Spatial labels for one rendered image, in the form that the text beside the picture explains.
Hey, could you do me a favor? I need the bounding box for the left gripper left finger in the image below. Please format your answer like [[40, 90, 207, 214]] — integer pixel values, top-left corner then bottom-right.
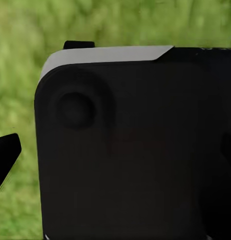
[[0, 133, 22, 186]]

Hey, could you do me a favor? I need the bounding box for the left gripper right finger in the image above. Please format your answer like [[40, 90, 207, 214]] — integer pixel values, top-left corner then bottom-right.
[[219, 133, 231, 167]]

